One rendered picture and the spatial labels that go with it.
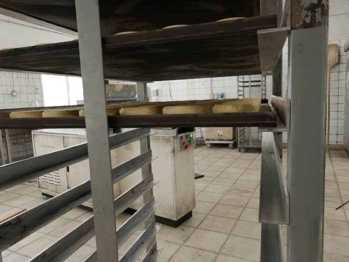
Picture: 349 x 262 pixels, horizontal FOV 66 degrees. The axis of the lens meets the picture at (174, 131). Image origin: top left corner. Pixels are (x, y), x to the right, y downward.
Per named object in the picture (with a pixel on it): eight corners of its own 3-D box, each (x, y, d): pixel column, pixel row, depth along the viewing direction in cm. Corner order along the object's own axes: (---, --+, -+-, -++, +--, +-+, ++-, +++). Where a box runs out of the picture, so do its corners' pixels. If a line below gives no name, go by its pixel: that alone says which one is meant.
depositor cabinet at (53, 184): (38, 197, 337) (31, 130, 327) (86, 181, 395) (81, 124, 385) (107, 221, 263) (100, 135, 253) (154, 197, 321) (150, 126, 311)
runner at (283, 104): (262, 104, 86) (262, 95, 85) (271, 104, 85) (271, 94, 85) (257, 131, 26) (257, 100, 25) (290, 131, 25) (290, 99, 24)
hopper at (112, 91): (84, 99, 273) (82, 85, 271) (124, 97, 318) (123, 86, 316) (103, 98, 256) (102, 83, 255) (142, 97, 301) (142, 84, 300)
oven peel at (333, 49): (318, 151, 520) (320, 44, 519) (318, 151, 524) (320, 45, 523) (336, 152, 507) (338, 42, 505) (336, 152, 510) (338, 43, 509)
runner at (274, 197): (262, 132, 87) (262, 123, 87) (271, 132, 86) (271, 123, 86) (258, 222, 27) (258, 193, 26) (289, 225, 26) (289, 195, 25)
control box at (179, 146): (176, 151, 234) (175, 135, 233) (190, 146, 254) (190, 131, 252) (179, 151, 232) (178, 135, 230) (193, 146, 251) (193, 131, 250)
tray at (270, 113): (148, 107, 95) (148, 103, 95) (268, 104, 83) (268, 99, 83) (-20, 129, 39) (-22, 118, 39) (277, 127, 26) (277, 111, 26)
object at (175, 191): (120, 213, 279) (114, 127, 268) (143, 202, 307) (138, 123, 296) (176, 230, 238) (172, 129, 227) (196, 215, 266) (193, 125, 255)
